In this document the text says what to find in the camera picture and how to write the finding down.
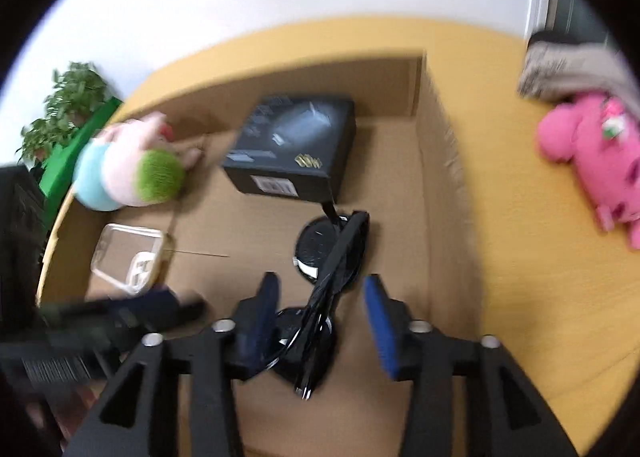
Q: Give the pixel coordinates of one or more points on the potted green plant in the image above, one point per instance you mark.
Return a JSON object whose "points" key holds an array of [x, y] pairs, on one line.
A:
{"points": [[77, 93]]}

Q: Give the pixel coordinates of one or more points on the black charger box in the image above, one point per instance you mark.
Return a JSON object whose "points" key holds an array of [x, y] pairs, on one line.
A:
{"points": [[293, 147]]}

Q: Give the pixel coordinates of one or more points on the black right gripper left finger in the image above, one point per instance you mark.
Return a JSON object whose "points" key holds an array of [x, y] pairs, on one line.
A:
{"points": [[138, 410]]}

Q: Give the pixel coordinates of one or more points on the black sunglasses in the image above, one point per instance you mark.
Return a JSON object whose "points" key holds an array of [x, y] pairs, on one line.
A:
{"points": [[329, 253]]}

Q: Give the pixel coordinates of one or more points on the cardboard box tray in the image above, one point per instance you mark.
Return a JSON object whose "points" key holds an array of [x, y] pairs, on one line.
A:
{"points": [[403, 169]]}

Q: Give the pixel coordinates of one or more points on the pink plush toy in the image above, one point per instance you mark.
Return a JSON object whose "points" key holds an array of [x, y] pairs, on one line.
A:
{"points": [[597, 134]]}

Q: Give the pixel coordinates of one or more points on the grey printed cloth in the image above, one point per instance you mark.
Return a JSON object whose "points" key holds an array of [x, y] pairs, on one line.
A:
{"points": [[557, 66]]}

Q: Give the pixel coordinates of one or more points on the clear phone case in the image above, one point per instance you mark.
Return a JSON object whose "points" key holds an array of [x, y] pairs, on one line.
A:
{"points": [[129, 257]]}

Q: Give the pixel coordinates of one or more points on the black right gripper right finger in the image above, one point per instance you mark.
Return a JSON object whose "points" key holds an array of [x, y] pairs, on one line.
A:
{"points": [[505, 413]]}

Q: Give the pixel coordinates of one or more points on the pig plush toy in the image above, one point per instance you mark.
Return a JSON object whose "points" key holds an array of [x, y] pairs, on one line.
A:
{"points": [[132, 163]]}

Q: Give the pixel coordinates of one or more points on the green table cloth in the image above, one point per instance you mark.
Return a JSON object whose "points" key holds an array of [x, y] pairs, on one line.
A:
{"points": [[58, 168]]}

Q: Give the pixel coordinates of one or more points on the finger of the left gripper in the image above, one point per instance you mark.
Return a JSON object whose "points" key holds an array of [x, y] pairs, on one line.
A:
{"points": [[155, 311]]}

